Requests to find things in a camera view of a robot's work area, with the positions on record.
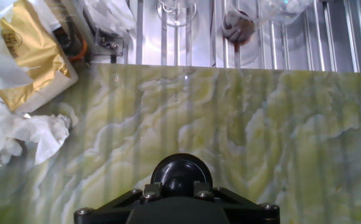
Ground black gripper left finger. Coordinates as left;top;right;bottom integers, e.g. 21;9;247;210
73;182;162;224

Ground clear cup with brown residue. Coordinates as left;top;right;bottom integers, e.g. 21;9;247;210
220;0;316;45

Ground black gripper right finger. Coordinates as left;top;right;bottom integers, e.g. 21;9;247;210
192;182;281;224

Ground orange cable loop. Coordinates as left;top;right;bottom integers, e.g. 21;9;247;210
52;27;88;63

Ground gold white tissue pack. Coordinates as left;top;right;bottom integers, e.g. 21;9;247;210
0;0;80;113

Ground crumpled white tissue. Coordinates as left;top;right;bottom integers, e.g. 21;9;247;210
0;93;73;166

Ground clear drinking glass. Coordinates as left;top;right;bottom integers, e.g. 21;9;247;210
155;0;199;28

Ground green marble pattern mat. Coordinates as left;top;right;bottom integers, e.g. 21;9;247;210
0;62;361;224

